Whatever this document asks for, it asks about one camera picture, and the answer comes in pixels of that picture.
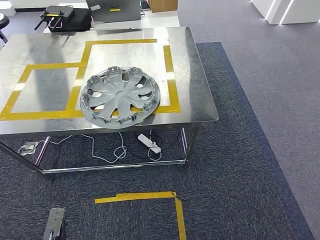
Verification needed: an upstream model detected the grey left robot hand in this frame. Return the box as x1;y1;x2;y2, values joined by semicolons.
42;207;66;240

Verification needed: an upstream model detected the grey plastic wheel hubcap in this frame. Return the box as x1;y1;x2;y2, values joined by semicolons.
79;66;162;130

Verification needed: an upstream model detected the steel workbench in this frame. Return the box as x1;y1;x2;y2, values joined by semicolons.
0;26;220;175

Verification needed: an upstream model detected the yellow workbench tape outline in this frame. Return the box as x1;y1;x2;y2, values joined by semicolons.
0;39;181;122

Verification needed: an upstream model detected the grey floor socket box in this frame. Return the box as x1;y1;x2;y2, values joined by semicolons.
17;140;38;157

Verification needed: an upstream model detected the yellow floor tape square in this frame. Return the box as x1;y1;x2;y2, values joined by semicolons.
94;191;187;240

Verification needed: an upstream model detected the white power strip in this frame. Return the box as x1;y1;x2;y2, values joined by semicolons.
137;133;162;154

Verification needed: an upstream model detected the black carry case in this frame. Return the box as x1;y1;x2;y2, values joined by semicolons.
47;8;92;33

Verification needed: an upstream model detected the black router with antennas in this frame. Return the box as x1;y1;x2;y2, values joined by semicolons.
34;5;75;31

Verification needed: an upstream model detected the black round stool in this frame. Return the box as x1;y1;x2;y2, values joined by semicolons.
0;13;10;45

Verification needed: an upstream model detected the grey laptop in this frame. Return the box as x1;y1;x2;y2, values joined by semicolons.
85;0;142;31

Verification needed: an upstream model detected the brown cardboard box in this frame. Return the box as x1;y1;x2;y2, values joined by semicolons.
147;0;179;13

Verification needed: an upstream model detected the white floor cable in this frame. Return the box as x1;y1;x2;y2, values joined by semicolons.
50;131;128;165

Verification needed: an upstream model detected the black floor cable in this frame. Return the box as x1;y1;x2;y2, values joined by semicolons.
149;128;184;152

